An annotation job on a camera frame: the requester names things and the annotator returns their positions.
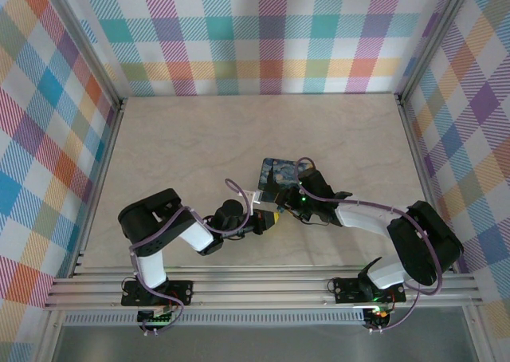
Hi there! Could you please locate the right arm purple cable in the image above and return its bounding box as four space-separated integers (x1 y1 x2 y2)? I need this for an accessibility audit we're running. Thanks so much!
294 155 445 334

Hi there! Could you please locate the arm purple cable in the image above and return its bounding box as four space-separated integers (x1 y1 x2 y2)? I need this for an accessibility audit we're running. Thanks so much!
129 177 254 335
294 155 445 334

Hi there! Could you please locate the slotted grey cable duct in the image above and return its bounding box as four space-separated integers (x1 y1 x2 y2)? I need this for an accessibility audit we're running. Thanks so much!
63 312 367 326

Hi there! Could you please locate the grey metal panel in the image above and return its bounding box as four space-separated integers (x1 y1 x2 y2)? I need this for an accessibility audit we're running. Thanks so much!
51 306 479 362

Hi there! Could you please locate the starry night tin box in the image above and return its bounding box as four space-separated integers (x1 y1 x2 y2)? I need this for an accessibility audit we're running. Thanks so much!
257 157 310 204

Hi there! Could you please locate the aluminium corner post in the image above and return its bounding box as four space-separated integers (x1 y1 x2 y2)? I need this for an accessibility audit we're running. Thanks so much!
39 0 125 108
395 0 479 104

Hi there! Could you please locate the aluminium side rail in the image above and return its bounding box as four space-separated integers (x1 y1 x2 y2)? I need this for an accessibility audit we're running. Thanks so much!
69 98 128 279
395 94 458 272

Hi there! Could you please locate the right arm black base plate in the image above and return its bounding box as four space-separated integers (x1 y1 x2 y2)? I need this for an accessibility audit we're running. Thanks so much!
332 277 407 304

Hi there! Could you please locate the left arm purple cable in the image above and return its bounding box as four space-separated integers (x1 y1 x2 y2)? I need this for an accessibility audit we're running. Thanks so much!
129 177 254 335

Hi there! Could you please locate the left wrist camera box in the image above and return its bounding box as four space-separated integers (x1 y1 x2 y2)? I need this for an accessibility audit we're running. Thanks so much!
238 188 266 210

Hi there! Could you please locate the plaid cloth backdrop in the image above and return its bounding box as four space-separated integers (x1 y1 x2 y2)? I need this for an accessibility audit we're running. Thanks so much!
402 0 510 362
0 0 117 362
59 0 455 98

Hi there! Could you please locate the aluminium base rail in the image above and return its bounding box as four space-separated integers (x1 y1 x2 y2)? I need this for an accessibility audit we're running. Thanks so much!
43 264 485 311

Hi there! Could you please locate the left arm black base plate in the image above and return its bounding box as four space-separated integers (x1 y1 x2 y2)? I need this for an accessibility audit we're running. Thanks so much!
121 280 194 307

